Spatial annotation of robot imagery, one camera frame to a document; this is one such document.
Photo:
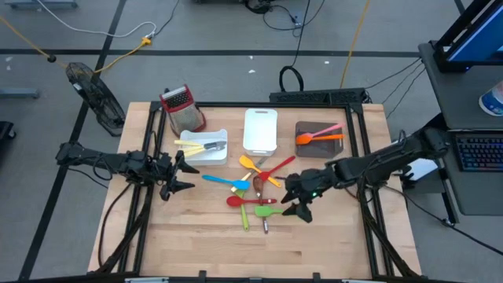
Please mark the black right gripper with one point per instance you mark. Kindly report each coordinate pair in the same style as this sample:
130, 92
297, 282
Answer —
314, 181

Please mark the grey metal table foot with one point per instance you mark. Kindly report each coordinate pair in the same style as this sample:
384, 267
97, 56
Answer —
19, 93
39, 4

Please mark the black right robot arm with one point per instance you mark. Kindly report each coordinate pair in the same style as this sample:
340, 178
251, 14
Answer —
377, 167

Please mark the wide white plastic bin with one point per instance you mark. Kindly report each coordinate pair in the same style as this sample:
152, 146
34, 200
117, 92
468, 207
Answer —
212, 159

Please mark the black floor fan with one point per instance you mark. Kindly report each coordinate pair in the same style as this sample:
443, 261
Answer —
98, 98

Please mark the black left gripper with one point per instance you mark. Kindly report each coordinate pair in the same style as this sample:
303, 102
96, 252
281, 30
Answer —
167, 173

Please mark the lime green silicone spoon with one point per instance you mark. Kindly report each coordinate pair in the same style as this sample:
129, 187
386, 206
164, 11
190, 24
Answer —
245, 220

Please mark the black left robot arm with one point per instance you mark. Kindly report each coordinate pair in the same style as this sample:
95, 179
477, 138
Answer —
102, 163

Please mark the grey translucent plastic bin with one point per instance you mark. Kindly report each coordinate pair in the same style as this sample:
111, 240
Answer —
318, 151

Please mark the white paper sheet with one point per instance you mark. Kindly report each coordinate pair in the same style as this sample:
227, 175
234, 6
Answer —
422, 169

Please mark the blue silicone spatula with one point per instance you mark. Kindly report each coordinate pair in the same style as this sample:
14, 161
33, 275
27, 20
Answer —
239, 184

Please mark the red silicone spoon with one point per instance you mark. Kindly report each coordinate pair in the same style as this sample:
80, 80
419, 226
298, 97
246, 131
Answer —
236, 201
281, 166

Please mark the pink silicone spatula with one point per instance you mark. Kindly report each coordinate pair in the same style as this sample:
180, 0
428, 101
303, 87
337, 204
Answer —
330, 129

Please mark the black power strip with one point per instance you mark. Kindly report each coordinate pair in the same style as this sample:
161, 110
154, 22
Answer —
314, 96

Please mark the computer monitor on black stand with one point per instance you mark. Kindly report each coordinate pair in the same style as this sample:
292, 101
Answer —
479, 43

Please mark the green silicone spatula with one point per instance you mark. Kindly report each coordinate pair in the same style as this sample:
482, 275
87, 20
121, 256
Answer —
264, 211

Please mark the red metal box grater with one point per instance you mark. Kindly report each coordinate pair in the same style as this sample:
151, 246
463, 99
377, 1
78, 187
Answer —
184, 118

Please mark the grey desk cart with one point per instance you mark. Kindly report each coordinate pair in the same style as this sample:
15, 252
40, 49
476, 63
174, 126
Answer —
460, 98

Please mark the backlit keyboard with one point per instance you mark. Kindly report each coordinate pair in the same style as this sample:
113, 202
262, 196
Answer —
479, 151

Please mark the orange silicone spoon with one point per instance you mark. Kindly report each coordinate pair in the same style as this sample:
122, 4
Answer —
304, 139

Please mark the blue white container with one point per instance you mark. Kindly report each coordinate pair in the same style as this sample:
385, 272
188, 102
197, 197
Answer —
493, 102

